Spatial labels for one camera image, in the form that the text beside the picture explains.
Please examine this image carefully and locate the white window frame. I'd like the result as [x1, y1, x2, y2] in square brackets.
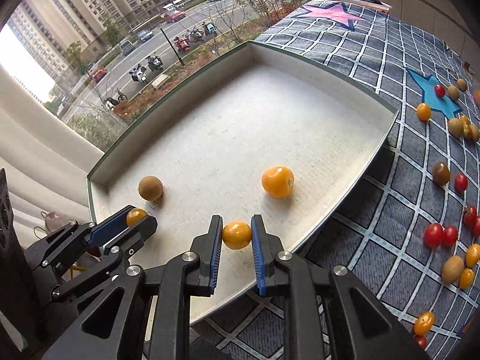
[0, 64, 106, 218]

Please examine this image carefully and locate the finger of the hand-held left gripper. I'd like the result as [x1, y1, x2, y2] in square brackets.
[24, 205, 136, 271]
[50, 215, 158, 304]

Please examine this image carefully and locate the white plastic basket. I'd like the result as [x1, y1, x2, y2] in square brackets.
[329, 0, 392, 12]

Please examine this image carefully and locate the dark brown-green cherry tomato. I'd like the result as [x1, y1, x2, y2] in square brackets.
[432, 162, 451, 187]

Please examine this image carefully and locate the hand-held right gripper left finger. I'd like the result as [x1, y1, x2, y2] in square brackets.
[41, 215, 224, 360]

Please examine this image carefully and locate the red car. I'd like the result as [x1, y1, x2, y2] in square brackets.
[160, 9, 187, 23]

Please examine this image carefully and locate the white cardboard box lid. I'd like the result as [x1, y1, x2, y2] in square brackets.
[87, 40, 399, 325]

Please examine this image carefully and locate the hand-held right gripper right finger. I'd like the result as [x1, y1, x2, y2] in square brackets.
[250, 214, 430, 360]

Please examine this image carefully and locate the blue checked star tablecloth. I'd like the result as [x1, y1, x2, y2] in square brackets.
[189, 1, 480, 360]

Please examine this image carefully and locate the dark lamp post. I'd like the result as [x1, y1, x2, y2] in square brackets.
[159, 26, 184, 66]

